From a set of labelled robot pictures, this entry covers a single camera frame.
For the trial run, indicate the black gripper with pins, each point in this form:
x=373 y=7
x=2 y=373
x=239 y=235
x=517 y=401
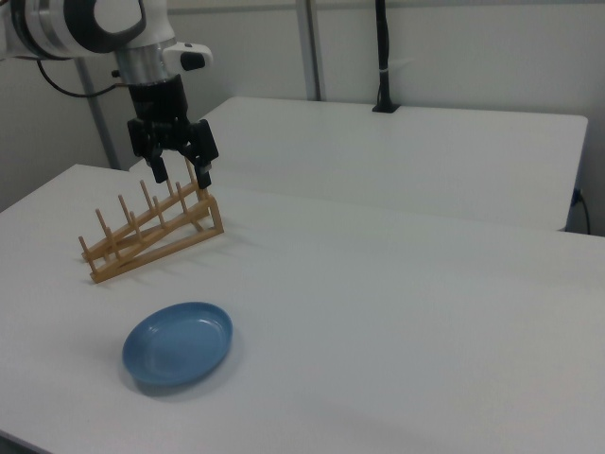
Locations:
x=158 y=101

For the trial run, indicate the blue plate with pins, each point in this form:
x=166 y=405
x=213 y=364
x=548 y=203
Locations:
x=177 y=343

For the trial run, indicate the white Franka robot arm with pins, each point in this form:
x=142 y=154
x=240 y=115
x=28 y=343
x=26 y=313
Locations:
x=71 y=28

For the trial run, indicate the wooden plate rack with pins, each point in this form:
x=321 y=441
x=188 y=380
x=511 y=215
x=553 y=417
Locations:
x=113 y=269

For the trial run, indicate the black pole with base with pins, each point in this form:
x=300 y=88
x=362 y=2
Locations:
x=383 y=47

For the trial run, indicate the grey metal partition post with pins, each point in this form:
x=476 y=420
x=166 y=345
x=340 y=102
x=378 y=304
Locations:
x=97 y=118
x=309 y=47

